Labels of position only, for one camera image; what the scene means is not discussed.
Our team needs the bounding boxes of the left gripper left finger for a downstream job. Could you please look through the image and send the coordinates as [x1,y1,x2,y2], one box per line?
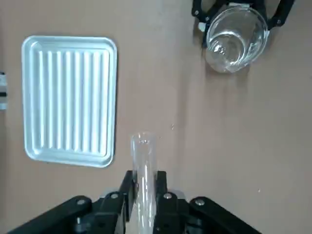
[7,170,138,234]

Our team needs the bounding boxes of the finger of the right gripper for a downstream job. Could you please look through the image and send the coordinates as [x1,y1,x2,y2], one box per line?
[192,0,229,32]
[255,0,297,30]

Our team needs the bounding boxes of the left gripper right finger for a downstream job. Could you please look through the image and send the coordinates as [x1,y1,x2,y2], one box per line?
[153,171,261,234]

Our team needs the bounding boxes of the clear glass beaker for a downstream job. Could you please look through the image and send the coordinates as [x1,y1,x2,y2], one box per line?
[204,4,270,74]

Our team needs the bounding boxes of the clear glass test tube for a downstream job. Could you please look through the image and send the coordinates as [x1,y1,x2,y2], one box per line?
[130,131,158,234]

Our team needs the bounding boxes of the silver ribbed metal tray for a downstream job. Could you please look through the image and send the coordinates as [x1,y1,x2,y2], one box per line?
[21,35,119,169]

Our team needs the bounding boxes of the aluminium camera mast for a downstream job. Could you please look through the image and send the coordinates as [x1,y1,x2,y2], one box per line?
[0,70,9,110]

